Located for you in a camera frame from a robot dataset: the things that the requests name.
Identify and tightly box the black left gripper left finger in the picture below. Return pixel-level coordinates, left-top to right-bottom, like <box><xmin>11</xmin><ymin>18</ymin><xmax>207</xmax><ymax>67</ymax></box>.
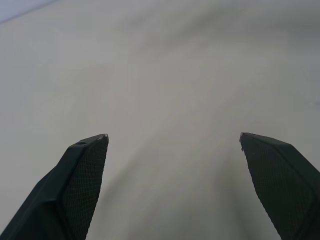
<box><xmin>0</xmin><ymin>133</ymin><xmax>110</xmax><ymax>240</ymax></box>

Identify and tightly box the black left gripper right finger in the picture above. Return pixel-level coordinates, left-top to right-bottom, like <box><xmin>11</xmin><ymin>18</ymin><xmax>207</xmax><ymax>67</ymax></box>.
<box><xmin>238</xmin><ymin>132</ymin><xmax>320</xmax><ymax>240</ymax></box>

